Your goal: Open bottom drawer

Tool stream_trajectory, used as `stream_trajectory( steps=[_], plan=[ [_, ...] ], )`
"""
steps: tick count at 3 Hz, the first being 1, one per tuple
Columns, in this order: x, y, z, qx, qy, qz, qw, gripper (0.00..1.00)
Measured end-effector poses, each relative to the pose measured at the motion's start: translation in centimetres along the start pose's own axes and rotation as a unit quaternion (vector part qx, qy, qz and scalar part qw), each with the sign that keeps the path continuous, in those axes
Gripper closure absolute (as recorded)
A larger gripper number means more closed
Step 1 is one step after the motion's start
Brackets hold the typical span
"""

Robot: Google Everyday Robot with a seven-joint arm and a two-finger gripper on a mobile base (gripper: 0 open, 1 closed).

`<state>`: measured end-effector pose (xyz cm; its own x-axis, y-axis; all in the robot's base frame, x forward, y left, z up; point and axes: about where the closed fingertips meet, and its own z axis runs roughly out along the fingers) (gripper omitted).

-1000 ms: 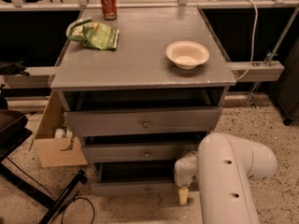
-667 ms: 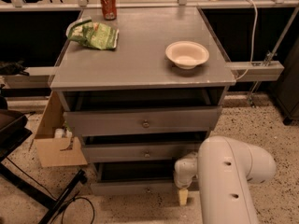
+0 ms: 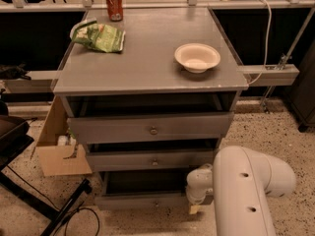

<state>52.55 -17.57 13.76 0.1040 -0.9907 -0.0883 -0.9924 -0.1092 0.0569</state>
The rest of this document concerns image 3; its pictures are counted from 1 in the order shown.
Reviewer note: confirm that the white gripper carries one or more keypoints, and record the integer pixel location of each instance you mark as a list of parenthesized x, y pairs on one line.
[(198, 197)]

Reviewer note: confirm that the green chip bag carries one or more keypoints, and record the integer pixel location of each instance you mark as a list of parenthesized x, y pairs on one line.
[(99, 37)]

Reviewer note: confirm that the red soda can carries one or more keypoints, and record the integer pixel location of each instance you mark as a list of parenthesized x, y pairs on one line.
[(114, 10)]

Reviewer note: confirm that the dark cabinet at right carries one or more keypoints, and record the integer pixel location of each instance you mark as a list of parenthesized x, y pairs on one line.
[(301, 95)]

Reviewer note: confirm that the grey drawer cabinet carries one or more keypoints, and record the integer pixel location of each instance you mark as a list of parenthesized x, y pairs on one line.
[(145, 78)]

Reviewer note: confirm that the grey drawer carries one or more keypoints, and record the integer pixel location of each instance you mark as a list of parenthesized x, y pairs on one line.
[(150, 128), (148, 159), (142, 189)]

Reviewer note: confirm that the grey bottom drawer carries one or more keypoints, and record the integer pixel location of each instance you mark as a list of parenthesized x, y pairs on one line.
[(142, 189)]

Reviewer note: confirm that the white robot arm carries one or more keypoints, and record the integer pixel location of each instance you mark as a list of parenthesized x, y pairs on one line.
[(241, 179)]

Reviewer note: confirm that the grey middle drawer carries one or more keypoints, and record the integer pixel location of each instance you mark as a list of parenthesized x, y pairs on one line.
[(148, 159)]

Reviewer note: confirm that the cardboard box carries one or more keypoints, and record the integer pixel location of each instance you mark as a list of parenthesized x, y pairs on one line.
[(59, 154)]

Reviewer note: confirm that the grey top drawer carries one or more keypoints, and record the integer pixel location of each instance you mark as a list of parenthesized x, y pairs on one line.
[(150, 128)]

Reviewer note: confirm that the white paper bowl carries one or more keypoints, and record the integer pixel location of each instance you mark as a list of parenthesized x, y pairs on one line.
[(196, 57)]

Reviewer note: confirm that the metal frame rail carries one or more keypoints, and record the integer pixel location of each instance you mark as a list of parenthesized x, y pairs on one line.
[(271, 75)]

